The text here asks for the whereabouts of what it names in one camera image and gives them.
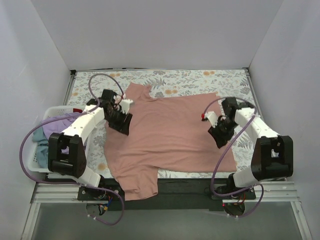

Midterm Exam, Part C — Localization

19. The pink t-shirt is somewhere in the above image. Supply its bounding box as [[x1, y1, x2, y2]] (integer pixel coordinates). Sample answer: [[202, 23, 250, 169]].
[[104, 83, 236, 201]]

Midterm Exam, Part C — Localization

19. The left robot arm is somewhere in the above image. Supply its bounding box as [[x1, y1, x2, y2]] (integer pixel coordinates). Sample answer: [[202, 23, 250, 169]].
[[48, 89, 133, 200]]

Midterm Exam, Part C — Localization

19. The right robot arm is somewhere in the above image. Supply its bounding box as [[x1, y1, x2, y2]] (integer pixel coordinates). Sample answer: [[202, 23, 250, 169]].
[[201, 97, 294, 199]]

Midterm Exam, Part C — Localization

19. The floral tablecloth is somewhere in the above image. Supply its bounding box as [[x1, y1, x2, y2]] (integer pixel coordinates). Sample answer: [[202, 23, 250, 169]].
[[67, 69, 258, 178]]

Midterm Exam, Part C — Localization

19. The lavender t-shirt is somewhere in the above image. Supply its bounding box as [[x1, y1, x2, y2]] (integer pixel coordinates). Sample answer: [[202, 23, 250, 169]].
[[38, 112, 81, 149]]

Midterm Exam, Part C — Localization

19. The teal blue t-shirt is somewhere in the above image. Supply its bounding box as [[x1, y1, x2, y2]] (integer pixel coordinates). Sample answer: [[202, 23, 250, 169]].
[[32, 126, 49, 168]]

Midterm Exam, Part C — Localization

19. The white plastic laundry basket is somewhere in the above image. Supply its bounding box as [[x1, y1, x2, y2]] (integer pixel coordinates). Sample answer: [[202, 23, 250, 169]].
[[27, 105, 84, 173]]

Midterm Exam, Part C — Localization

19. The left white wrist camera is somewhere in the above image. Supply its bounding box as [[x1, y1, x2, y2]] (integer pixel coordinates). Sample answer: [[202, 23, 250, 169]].
[[118, 99, 134, 114]]

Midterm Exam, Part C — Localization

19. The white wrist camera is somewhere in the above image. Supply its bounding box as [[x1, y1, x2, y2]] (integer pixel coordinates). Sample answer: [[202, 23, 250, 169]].
[[201, 111, 218, 127], [118, 99, 134, 114]]

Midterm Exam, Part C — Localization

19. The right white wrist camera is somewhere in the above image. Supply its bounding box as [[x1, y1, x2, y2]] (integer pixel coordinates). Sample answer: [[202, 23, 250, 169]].
[[201, 111, 218, 127]]

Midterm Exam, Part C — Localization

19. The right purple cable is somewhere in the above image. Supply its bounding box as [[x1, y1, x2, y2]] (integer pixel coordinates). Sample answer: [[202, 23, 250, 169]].
[[201, 97, 265, 219]]

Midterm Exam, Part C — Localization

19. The purple cable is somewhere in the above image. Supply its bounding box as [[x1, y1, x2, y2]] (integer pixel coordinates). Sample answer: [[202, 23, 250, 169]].
[[19, 73, 126, 225], [201, 97, 265, 219]]

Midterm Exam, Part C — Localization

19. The aluminium table edge rail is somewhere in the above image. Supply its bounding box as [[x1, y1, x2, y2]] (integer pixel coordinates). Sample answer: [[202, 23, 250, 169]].
[[62, 69, 77, 106]]

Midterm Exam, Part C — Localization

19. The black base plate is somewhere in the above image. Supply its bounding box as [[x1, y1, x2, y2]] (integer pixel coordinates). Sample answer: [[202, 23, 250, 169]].
[[77, 177, 257, 212]]

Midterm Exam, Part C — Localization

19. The aluminium front frame rail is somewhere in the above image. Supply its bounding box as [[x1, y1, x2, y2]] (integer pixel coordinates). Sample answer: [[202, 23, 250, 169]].
[[22, 179, 312, 240]]

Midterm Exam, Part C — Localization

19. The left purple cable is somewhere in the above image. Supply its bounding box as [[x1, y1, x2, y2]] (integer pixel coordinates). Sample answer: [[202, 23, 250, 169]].
[[19, 73, 126, 225]]

